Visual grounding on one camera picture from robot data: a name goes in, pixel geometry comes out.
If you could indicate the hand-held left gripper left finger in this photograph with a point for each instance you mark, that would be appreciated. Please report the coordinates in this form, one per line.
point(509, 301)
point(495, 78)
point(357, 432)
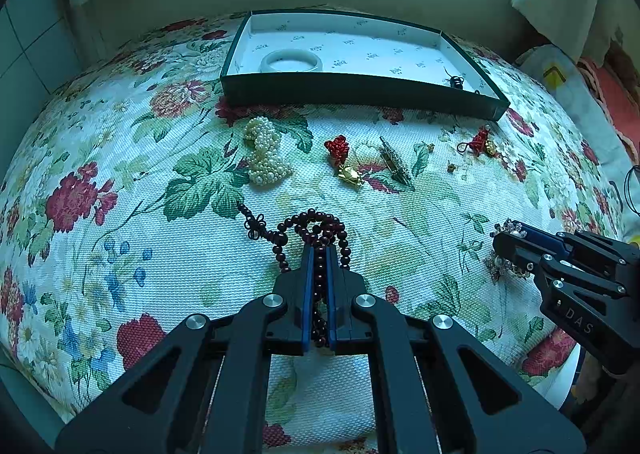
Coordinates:
point(306, 294)

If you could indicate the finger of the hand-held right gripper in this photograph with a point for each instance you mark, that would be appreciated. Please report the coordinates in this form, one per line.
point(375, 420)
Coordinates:
point(542, 238)
point(515, 249)

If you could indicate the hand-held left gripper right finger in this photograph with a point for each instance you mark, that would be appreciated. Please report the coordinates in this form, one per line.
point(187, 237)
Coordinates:
point(330, 294)

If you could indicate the red knot gold pendant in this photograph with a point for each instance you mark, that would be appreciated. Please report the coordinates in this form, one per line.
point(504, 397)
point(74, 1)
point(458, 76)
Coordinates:
point(342, 158)

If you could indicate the silver hair clip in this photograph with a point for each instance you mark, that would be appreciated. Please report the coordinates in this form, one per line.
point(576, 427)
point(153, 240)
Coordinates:
point(395, 161)

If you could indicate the dark green shallow box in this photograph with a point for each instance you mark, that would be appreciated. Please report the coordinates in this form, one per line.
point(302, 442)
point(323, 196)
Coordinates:
point(360, 48)

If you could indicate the small black jewelry piece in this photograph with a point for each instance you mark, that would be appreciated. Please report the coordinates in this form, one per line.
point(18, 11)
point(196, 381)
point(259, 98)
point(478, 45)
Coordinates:
point(455, 81)

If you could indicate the small red knot charm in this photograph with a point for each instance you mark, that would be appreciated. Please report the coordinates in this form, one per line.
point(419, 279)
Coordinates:
point(481, 141)

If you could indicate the pink cloth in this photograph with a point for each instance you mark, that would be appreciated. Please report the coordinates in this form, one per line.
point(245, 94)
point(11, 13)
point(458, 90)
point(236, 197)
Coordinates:
point(612, 93)

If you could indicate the white bag with yellow mark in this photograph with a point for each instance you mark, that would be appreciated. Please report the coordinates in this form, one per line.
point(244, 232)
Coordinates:
point(550, 71)

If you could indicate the white jade bangle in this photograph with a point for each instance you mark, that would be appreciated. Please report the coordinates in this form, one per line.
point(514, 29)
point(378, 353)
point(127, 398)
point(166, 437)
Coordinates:
point(290, 62)

